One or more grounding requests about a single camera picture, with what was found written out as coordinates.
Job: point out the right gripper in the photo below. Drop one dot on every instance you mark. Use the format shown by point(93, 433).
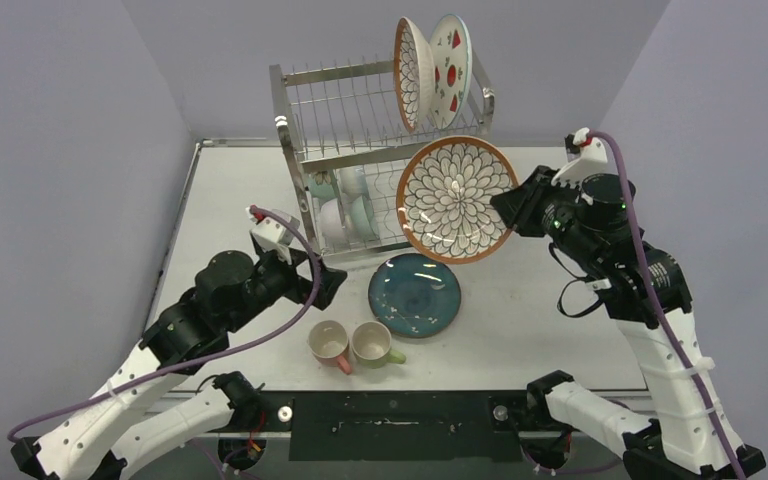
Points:
point(542, 201)

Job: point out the aluminium rail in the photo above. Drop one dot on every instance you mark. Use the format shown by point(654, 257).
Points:
point(616, 251)
point(564, 406)

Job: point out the pink handled cream mug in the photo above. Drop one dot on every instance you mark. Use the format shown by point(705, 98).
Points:
point(329, 343)

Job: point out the stainless steel dish rack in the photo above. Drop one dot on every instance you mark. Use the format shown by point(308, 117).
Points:
point(345, 147)

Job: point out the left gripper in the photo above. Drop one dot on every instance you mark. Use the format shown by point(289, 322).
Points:
point(300, 287)

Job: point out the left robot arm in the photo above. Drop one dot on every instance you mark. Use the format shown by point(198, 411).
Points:
point(113, 439)

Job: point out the aluminium right side rail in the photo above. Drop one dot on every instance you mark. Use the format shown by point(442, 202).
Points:
point(616, 251)

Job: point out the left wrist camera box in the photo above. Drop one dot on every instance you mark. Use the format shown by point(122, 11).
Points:
point(268, 235)

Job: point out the aluminium front rail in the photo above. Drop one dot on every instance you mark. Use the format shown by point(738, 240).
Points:
point(564, 406)

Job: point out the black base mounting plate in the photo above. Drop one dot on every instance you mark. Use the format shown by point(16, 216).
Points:
point(244, 449)

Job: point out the strawberry pattern top plate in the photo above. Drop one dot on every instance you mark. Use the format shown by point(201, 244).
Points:
point(452, 70)

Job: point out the green handled cream mug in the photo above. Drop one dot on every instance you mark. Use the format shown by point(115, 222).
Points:
point(371, 344)

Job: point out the dark bottom plate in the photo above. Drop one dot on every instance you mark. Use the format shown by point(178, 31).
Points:
point(414, 296)

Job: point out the brown rim flower plate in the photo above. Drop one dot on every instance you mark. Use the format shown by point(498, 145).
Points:
point(413, 74)

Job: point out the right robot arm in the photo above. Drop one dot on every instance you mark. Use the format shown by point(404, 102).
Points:
point(673, 368)

